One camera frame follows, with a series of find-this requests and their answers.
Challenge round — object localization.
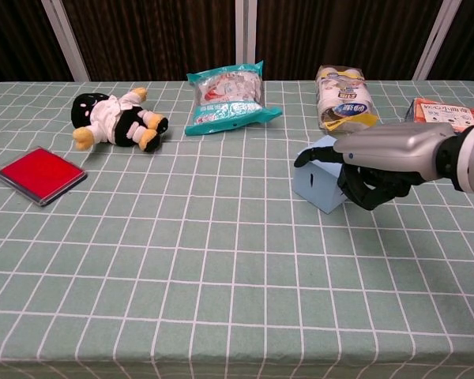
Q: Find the orange blue biscuit box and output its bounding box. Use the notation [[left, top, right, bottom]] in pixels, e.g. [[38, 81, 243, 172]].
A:
[[404, 97, 474, 127]]

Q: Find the red flat plastic case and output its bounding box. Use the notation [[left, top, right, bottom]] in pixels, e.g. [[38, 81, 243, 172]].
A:
[[0, 145, 88, 208]]

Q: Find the light blue numbered cube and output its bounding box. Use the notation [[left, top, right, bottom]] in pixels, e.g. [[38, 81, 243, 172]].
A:
[[292, 136, 348, 215]]

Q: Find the dark brown pleated partition panel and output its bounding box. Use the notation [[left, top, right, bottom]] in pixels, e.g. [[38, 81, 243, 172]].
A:
[[428, 0, 474, 83], [61, 0, 238, 83], [254, 0, 447, 82], [0, 0, 74, 86]]

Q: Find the green checked tablecloth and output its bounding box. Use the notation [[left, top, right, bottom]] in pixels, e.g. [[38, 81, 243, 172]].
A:
[[0, 81, 474, 379]]

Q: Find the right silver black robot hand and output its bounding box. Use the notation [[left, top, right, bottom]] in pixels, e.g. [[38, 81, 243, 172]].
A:
[[294, 122, 459, 211]]

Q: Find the white partition post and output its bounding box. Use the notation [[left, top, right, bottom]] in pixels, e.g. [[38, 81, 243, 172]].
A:
[[235, 0, 258, 82], [41, 0, 91, 83], [412, 0, 461, 81]]

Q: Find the black white plush doll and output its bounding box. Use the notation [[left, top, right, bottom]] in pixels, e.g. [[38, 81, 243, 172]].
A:
[[70, 86, 170, 153]]

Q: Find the teal clear snack bag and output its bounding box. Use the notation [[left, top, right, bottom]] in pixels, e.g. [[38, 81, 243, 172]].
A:
[[184, 60, 284, 137]]

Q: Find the yellow wrapped tissue pack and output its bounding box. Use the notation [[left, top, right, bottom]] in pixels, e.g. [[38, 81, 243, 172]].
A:
[[314, 65, 380, 133]]

